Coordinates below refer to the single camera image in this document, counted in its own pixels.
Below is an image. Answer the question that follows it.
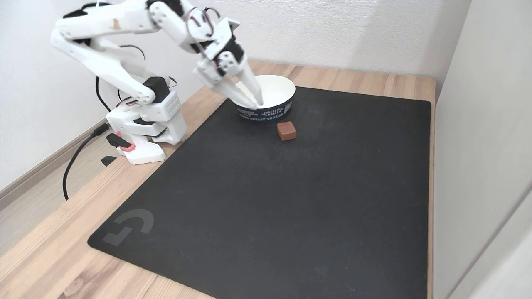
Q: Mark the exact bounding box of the black orange table clamp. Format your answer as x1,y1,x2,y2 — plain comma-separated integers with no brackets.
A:
101,131,136,167

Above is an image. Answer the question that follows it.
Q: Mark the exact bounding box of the brown toy cube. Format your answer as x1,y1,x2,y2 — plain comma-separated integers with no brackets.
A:
277,121,297,142

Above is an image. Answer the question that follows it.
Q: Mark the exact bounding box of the black power cable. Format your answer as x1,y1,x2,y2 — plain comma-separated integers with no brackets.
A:
62,123,111,201

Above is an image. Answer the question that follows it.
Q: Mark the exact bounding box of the white navy paper bowl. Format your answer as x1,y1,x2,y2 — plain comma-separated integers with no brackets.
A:
231,75,296,124

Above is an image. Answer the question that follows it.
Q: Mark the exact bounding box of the black desk mat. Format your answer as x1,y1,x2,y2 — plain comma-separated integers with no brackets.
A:
87,86,431,299

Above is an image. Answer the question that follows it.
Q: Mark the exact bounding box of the wooden baseboard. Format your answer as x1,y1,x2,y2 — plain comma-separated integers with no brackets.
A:
0,118,108,210

